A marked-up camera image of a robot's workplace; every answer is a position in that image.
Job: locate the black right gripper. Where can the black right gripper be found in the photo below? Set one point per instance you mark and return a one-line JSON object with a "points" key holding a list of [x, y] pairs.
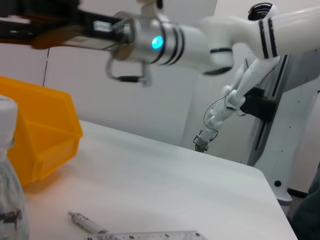
{"points": [[105, 27]]}

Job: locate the clear water bottle green label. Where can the clear water bottle green label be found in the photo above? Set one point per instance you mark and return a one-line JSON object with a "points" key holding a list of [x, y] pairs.
{"points": [[10, 187]]}

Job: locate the silver ballpoint pen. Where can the silver ballpoint pen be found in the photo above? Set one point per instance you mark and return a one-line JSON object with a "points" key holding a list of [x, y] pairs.
{"points": [[85, 222]]}

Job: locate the clear plastic ruler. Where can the clear plastic ruler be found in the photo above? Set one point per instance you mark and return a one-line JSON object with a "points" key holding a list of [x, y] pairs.
{"points": [[155, 235]]}

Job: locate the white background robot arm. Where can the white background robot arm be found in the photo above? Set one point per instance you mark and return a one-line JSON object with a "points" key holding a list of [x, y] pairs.
{"points": [[240, 95]]}

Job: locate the white and silver right arm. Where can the white and silver right arm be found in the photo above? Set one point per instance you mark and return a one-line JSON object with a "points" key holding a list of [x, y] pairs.
{"points": [[200, 42]]}

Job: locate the yellow plastic bin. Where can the yellow plastic bin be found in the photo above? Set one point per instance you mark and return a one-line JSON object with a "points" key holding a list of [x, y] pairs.
{"points": [[45, 140]]}

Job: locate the white background robot torso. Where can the white background robot torso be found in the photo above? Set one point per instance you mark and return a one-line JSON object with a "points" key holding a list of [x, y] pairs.
{"points": [[300, 112]]}

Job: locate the person in dark clothes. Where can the person in dark clothes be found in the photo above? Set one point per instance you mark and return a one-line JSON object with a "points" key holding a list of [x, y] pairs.
{"points": [[308, 212]]}

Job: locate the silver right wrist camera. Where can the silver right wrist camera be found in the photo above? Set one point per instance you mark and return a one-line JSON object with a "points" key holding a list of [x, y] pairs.
{"points": [[150, 5]]}

